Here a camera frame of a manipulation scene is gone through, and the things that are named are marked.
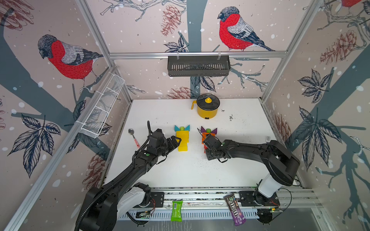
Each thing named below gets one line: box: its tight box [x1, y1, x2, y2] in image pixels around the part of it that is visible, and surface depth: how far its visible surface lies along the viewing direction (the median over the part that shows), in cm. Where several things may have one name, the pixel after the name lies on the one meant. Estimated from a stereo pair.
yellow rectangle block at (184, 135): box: [175, 131, 190, 141], surface depth 100 cm
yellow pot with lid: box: [190, 93, 221, 120], surface depth 109 cm
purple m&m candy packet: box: [223, 192, 247, 227], surface depth 71 cm
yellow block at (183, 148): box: [177, 145, 189, 153], surface depth 95 cm
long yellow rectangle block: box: [175, 130, 190, 137], surface depth 102 cm
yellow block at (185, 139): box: [176, 135, 190, 145], surface depth 100 cm
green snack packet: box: [170, 200, 184, 222], surface depth 71 cm
